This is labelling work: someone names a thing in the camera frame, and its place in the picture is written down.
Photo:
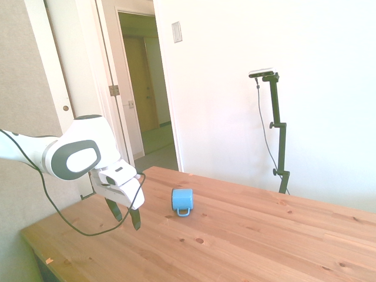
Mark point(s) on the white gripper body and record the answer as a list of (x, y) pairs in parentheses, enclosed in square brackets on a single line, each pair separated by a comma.
[(126, 196)]

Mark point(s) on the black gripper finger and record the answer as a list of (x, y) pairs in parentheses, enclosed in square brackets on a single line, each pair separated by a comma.
[(115, 210), (135, 218)]

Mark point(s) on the blue enamel mug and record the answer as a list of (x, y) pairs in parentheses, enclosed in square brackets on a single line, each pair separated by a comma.
[(182, 199)]

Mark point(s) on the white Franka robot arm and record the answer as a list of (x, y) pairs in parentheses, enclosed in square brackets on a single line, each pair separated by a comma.
[(82, 132)]

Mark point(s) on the black partition foot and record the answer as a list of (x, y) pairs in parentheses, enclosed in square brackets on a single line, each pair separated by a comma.
[(83, 196)]

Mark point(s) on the metal door strike plate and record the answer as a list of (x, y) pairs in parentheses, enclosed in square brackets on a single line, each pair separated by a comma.
[(131, 103)]

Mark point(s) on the metal door hinge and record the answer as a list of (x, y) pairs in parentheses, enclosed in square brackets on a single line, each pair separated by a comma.
[(114, 90)]

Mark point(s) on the brass door knob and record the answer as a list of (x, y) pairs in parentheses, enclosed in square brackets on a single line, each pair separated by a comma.
[(66, 108)]

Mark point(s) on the wooden hallway door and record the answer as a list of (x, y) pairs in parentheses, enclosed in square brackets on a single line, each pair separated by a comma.
[(138, 82)]

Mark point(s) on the white open door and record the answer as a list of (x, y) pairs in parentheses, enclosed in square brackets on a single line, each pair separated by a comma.
[(85, 73)]

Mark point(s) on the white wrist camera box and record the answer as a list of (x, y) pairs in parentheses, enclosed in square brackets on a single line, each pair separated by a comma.
[(120, 173)]

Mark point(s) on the black jointed camera stand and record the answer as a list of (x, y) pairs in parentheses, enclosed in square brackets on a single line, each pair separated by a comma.
[(282, 147)]

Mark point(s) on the white wall switch plate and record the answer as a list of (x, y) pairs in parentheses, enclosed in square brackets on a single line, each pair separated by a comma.
[(177, 32)]

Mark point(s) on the grey stereo camera bar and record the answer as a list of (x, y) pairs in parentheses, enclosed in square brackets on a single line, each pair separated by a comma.
[(263, 72)]

